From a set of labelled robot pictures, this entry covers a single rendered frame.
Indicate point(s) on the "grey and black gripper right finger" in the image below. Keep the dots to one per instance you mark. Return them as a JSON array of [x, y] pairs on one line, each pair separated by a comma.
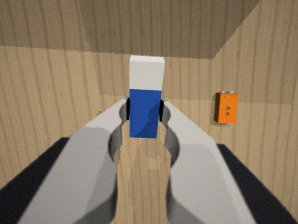
[[208, 184]]

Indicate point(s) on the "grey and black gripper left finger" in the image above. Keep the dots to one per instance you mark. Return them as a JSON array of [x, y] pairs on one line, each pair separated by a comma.
[[74, 181]]

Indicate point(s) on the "white and blue eraser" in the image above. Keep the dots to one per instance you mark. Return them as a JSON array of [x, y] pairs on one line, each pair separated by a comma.
[[145, 88]]

